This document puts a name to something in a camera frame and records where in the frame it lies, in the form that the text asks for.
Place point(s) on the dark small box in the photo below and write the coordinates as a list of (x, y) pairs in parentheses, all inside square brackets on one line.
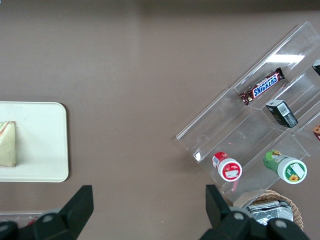
[(317, 68)]

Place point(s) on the Snickers chocolate bar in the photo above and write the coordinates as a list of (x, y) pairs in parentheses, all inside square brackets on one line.
[(262, 86)]

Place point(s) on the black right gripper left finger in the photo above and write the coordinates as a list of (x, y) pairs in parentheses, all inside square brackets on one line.
[(67, 220)]

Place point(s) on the light tan wicker basket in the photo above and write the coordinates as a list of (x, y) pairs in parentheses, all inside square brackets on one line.
[(265, 195)]

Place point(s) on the silver foil package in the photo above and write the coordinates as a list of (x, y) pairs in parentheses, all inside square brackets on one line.
[(270, 211)]

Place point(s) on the small black carton box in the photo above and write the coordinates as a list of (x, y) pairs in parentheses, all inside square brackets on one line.
[(282, 115)]

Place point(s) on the cream plastic serving tray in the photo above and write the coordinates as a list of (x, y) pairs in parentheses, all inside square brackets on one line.
[(45, 150)]

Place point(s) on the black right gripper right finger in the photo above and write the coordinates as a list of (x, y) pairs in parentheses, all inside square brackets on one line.
[(225, 222)]

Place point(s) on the red label white-cap bottle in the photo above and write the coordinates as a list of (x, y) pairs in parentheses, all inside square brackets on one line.
[(228, 170)]

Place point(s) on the clear acrylic stepped display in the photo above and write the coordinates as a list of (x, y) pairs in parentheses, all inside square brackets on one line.
[(225, 130)]

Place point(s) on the triangular sandwich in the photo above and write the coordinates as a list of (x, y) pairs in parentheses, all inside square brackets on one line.
[(7, 145)]

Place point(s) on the green label white-cap bottle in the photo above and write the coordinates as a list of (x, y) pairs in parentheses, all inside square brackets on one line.
[(287, 167)]

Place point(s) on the brown cookie box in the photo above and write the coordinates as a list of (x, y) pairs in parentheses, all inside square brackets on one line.
[(317, 132)]

